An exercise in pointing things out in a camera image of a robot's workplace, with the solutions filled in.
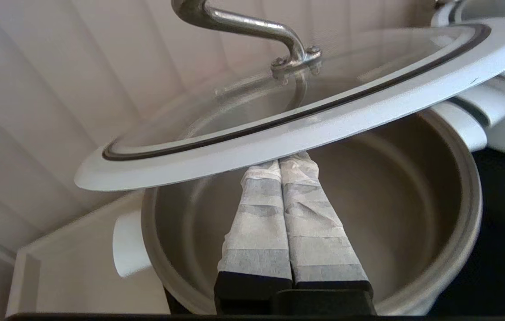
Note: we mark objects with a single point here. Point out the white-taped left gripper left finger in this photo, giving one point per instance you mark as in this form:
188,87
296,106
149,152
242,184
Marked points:
259,223

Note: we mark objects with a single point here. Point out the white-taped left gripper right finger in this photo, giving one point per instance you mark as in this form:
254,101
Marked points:
315,232

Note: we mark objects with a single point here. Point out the wide black glass cooktop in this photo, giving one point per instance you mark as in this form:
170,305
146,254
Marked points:
502,232

